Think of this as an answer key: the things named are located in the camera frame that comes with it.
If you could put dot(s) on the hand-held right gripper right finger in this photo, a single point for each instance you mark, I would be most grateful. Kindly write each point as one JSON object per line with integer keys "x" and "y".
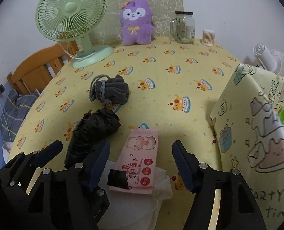
{"x": 185, "y": 167}

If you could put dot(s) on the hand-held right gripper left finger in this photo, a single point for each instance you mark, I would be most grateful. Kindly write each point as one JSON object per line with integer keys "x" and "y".
{"x": 100, "y": 163}

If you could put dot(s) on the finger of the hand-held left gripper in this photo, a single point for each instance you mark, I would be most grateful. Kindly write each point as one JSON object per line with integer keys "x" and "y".
{"x": 48, "y": 148}

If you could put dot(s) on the white towel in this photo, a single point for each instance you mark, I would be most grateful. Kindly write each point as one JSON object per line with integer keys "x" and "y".
{"x": 162, "y": 184}

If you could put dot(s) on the clear plastic bag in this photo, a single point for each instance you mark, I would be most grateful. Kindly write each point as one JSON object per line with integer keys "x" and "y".
{"x": 132, "y": 210}

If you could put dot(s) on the black plastic bag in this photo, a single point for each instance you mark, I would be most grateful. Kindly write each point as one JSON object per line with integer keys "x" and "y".
{"x": 96, "y": 127}

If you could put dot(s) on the pink wet wipes pack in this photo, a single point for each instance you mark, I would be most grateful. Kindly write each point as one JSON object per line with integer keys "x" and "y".
{"x": 142, "y": 153}

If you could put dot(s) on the printed storage box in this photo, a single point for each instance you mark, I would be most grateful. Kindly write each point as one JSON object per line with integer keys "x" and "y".
{"x": 252, "y": 124}

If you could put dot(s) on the white cloth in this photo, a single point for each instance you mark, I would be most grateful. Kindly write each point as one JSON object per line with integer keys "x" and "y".
{"x": 7, "y": 146}

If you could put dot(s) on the blue plaid cloth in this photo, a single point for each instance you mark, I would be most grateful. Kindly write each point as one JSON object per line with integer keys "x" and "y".
{"x": 14, "y": 110}

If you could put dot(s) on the wooden bed headboard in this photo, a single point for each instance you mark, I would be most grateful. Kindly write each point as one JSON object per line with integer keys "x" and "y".
{"x": 31, "y": 67}

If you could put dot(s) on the cotton swab container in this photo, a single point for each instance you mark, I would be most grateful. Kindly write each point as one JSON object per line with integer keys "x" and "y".
{"x": 208, "y": 38}

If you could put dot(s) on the glass jar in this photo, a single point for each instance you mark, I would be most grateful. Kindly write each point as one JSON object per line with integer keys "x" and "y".
{"x": 185, "y": 28}

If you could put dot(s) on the purple plush toy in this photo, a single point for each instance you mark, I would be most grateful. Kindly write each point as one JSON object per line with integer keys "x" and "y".
{"x": 137, "y": 28}

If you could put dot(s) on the green desk fan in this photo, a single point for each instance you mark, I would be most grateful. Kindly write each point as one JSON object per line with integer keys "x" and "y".
{"x": 67, "y": 9}

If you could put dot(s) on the white standing fan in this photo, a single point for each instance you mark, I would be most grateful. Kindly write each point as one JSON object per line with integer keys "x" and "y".
{"x": 276, "y": 60}

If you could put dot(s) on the green printed board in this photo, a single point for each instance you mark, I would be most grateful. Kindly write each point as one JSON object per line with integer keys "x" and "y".
{"x": 165, "y": 2}

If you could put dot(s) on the dark wall switch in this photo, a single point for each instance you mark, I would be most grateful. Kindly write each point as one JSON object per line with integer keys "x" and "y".
{"x": 1, "y": 88}

